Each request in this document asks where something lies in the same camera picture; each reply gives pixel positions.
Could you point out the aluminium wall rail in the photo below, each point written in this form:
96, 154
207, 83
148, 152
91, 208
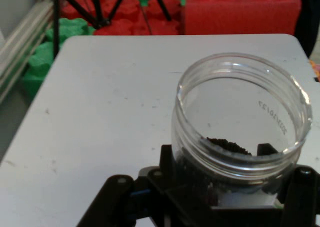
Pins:
22, 44

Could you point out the black tripod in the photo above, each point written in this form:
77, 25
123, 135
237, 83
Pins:
97, 14

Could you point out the large red foam block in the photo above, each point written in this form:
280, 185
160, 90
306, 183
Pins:
240, 14

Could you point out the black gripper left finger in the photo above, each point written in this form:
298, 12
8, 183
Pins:
155, 187

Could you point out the clear jar with black seeds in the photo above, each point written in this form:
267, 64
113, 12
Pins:
250, 167

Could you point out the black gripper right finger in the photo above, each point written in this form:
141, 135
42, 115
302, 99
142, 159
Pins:
302, 199

